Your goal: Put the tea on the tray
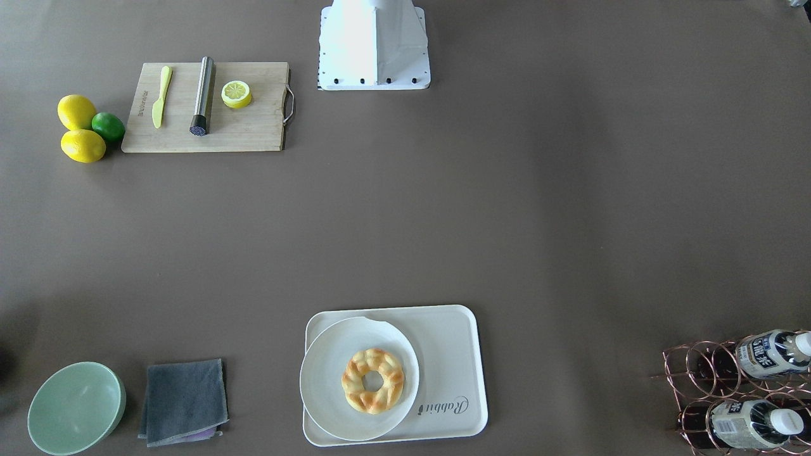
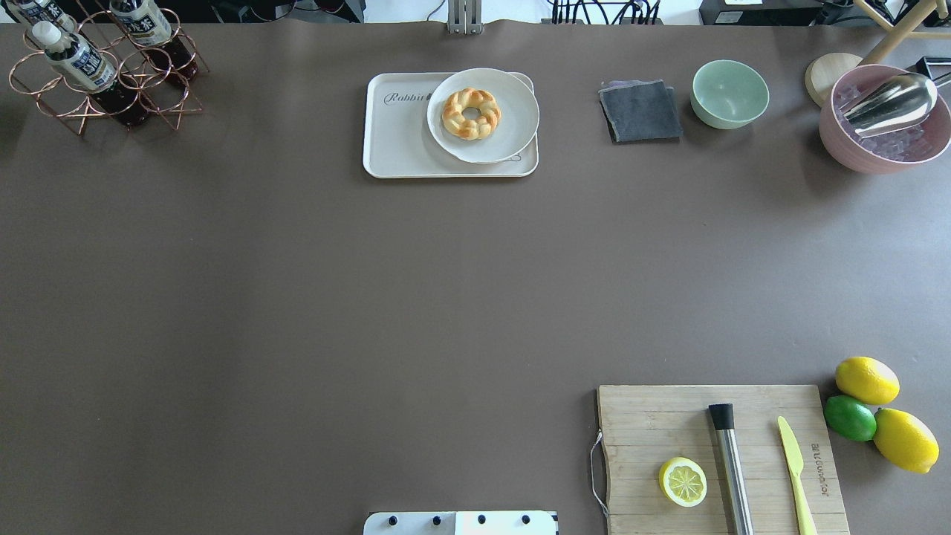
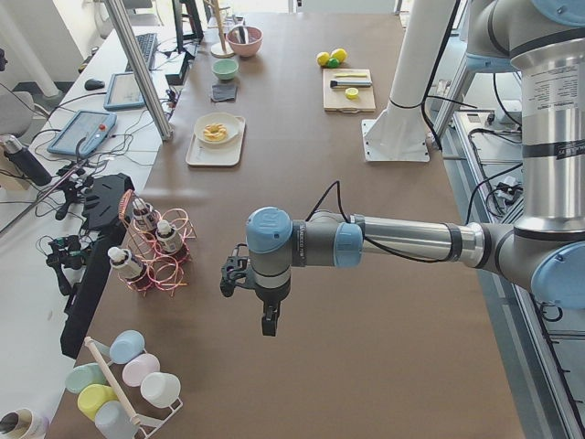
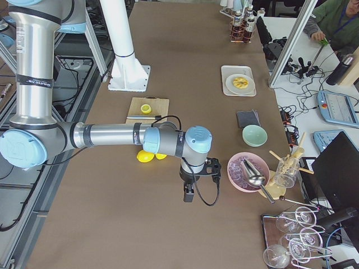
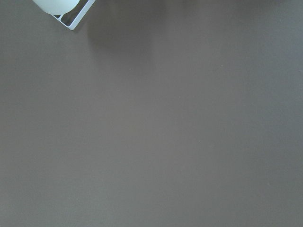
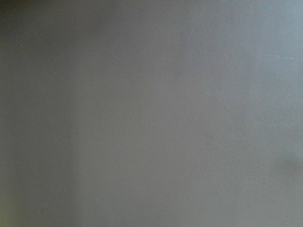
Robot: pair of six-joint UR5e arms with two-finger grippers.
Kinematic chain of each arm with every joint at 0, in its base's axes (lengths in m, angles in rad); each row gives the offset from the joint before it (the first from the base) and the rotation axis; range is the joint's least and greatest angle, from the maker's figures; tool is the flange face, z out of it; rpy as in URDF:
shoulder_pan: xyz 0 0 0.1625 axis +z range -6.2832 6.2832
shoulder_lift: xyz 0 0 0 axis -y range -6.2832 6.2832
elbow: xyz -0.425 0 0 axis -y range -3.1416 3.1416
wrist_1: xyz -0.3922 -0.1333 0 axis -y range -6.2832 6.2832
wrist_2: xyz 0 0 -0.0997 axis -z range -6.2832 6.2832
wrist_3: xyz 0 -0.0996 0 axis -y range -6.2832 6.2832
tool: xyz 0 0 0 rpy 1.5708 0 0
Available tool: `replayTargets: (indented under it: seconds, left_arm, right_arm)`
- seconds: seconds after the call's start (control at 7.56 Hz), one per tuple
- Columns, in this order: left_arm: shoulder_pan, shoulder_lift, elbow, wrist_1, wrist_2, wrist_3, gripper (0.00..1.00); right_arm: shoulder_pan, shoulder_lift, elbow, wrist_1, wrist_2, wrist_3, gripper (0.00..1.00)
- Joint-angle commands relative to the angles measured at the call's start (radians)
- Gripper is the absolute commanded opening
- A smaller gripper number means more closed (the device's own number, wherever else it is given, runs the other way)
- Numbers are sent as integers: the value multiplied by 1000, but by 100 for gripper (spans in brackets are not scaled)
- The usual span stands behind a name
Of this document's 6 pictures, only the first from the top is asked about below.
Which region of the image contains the green lime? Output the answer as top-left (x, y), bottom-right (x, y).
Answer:
top-left (91, 112), bottom-right (125, 143)

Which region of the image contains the copper wire bottle rack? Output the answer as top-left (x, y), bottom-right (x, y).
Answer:
top-left (663, 329), bottom-right (809, 455)

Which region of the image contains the upper tea bottle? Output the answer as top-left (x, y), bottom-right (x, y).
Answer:
top-left (697, 329), bottom-right (810, 380)

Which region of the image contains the steel cylindrical muddler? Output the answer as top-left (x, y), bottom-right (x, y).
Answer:
top-left (189, 56), bottom-right (215, 137)

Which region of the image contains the braided ring bread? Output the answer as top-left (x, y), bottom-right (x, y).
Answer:
top-left (341, 348), bottom-right (405, 415)

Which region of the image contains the bamboo cutting board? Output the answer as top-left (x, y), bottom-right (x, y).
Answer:
top-left (121, 61), bottom-right (290, 153)

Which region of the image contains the halved lemon slice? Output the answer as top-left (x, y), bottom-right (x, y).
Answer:
top-left (220, 80), bottom-right (252, 109)

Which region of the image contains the folded grey cloth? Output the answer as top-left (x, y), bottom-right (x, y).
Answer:
top-left (138, 358), bottom-right (229, 447)

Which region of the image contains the upper yellow lemon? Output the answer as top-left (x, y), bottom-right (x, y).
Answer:
top-left (57, 94), bottom-right (98, 130)

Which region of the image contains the lower tea bottle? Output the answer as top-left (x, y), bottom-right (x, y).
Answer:
top-left (677, 399), bottom-right (806, 450)

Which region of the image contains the white round plate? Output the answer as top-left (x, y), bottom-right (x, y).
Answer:
top-left (300, 317), bottom-right (420, 441)

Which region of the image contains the tea bottle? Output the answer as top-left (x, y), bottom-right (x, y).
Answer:
top-left (697, 329), bottom-right (810, 380)
top-left (677, 399), bottom-right (806, 450)

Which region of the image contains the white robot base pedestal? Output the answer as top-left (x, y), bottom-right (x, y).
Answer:
top-left (317, 1), bottom-right (431, 91)

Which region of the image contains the yellow plastic knife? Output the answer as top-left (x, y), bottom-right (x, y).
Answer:
top-left (151, 65), bottom-right (173, 129)

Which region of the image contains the white serving tray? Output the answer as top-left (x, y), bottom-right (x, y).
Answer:
top-left (302, 304), bottom-right (489, 447)

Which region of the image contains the green ceramic bowl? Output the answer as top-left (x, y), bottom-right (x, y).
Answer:
top-left (28, 362), bottom-right (127, 455)

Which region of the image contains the yellow lemon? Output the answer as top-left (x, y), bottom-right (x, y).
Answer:
top-left (60, 129), bottom-right (106, 163)
top-left (57, 94), bottom-right (98, 130)

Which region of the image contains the lower yellow lemon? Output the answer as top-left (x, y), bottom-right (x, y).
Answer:
top-left (60, 129), bottom-right (106, 163)

